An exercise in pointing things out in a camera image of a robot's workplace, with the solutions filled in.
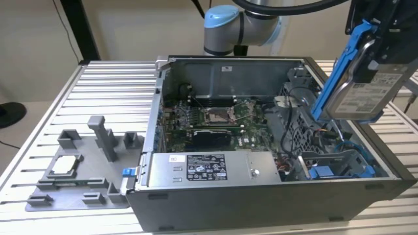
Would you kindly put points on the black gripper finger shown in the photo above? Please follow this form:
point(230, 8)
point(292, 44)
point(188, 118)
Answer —
point(354, 14)
point(370, 71)

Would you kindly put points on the hard disk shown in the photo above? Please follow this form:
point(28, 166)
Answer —
point(362, 98)

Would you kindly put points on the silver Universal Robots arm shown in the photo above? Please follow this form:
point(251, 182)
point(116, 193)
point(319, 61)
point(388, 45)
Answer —
point(224, 29)

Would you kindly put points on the grey metal disk bay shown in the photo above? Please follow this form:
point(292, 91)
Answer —
point(294, 127)

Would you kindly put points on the metal slat side table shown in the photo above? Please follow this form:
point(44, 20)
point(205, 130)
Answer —
point(411, 84)

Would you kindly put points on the blue bay clip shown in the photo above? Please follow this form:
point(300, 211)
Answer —
point(370, 170)

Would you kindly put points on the blue carrier in bay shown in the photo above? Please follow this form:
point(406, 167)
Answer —
point(320, 173)

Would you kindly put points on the green motherboard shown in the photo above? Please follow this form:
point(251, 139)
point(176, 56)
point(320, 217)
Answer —
point(254, 137)

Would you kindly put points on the RAM slot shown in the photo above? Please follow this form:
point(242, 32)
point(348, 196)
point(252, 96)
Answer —
point(212, 101)

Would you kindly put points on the CPU socket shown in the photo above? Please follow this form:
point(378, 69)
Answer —
point(217, 117)

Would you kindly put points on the locking lever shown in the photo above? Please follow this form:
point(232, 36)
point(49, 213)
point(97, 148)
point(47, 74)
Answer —
point(199, 102)

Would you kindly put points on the silver thumb screw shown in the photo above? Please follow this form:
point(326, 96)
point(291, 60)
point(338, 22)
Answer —
point(254, 172)

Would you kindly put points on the black graphics card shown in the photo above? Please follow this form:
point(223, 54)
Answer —
point(209, 139)

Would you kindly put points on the black label sticker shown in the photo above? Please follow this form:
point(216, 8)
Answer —
point(205, 167)

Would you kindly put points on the small white sticker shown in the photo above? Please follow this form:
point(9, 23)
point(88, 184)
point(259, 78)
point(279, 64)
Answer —
point(176, 158)

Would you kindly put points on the black open PC case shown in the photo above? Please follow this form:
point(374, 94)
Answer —
point(228, 208)

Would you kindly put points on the silver power supply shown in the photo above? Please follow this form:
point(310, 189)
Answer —
point(163, 171)

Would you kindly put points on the blue case latch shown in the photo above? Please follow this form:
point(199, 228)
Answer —
point(128, 172)

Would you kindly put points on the grey parts rack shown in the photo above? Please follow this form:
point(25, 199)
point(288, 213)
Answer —
point(88, 169)

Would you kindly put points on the green RAM stick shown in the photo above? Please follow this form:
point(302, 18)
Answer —
point(77, 182)

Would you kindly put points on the silver CPU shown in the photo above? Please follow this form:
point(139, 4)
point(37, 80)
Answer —
point(65, 164)

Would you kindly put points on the black round stand base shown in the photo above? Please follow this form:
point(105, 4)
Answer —
point(11, 115)

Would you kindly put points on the white black wall sticker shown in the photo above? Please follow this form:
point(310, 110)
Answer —
point(227, 68)

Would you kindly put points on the black upright post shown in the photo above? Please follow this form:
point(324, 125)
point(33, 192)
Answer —
point(81, 29)

